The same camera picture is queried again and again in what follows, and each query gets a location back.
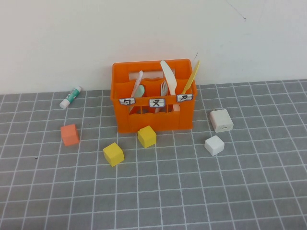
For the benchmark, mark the mint green plastic spoon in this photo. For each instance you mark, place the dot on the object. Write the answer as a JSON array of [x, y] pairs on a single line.
[[141, 90]]

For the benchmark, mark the grey plastic fork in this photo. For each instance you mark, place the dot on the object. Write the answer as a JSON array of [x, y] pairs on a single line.
[[163, 88]]

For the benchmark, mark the cream plastic knife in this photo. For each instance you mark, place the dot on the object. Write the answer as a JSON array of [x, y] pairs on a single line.
[[170, 79]]

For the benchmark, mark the pink plastic spoon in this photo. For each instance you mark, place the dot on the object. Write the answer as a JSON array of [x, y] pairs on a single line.
[[139, 77]]

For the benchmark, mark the yellow plastic knife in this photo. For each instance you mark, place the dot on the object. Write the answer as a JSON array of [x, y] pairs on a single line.
[[192, 77]]

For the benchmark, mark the orange plastic cutlery holder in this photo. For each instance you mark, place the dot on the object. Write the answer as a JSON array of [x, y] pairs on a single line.
[[153, 122]]

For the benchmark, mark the paper label marked fork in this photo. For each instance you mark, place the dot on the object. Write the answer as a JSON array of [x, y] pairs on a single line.
[[157, 102]]

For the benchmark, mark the yellow foam cube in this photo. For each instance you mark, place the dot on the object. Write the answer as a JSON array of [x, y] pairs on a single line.
[[146, 136], [113, 154]]

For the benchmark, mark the paper label marked spoon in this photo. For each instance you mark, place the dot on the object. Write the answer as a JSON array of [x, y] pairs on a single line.
[[127, 101]]

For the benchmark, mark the paper label marked knife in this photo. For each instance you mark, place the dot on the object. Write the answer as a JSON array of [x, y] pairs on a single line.
[[184, 97]]

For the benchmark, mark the white USB charger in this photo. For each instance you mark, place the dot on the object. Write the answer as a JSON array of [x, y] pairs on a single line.
[[220, 121]]

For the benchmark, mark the white foam cube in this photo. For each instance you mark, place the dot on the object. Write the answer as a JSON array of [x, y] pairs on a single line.
[[214, 145]]

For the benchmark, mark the white green glue stick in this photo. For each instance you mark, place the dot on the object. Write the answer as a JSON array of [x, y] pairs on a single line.
[[70, 97]]

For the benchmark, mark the orange foam cube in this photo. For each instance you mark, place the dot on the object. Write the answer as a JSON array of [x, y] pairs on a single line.
[[70, 135]]

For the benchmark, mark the grey checkered tablecloth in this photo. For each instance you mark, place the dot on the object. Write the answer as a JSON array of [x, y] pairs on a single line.
[[216, 191]]

